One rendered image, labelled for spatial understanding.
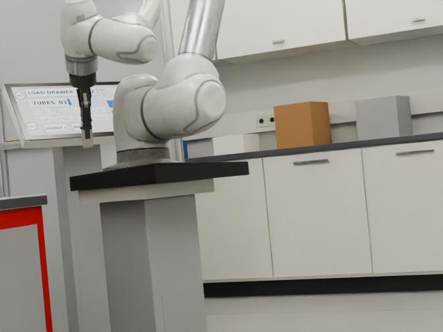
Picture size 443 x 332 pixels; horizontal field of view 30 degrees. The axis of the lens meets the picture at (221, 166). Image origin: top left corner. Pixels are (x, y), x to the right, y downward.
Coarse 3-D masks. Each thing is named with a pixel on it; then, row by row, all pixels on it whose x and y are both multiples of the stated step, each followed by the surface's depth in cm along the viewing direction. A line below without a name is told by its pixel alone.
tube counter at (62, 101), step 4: (60, 100) 324; (64, 100) 325; (68, 100) 326; (72, 100) 327; (76, 100) 328; (92, 100) 331; (96, 100) 332; (100, 100) 333; (60, 104) 323; (64, 104) 324; (68, 104) 324; (72, 104) 325; (76, 104) 326; (92, 104) 329; (96, 104) 330; (100, 104) 331
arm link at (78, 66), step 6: (66, 60) 227; (72, 60) 225; (78, 60) 225; (84, 60) 225; (90, 60) 226; (96, 60) 229; (66, 66) 229; (72, 66) 226; (78, 66) 226; (84, 66) 226; (90, 66) 227; (96, 66) 229; (72, 72) 227; (78, 72) 227; (84, 72) 227; (90, 72) 228
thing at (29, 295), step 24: (0, 216) 194; (24, 216) 205; (0, 240) 194; (24, 240) 204; (0, 264) 193; (24, 264) 203; (0, 288) 192; (24, 288) 202; (48, 288) 212; (0, 312) 191; (24, 312) 201; (48, 312) 211
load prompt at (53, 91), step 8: (24, 88) 322; (32, 88) 324; (40, 88) 325; (48, 88) 327; (56, 88) 329; (64, 88) 330; (72, 88) 332; (32, 96) 321; (40, 96) 322; (48, 96) 324; (56, 96) 325; (64, 96) 327
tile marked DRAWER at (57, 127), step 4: (44, 124) 312; (48, 124) 313; (52, 124) 313; (56, 124) 314; (60, 124) 315; (64, 124) 316; (44, 128) 310; (48, 128) 311; (52, 128) 312; (56, 128) 313; (60, 128) 313; (64, 128) 314; (68, 128) 315; (48, 132) 310
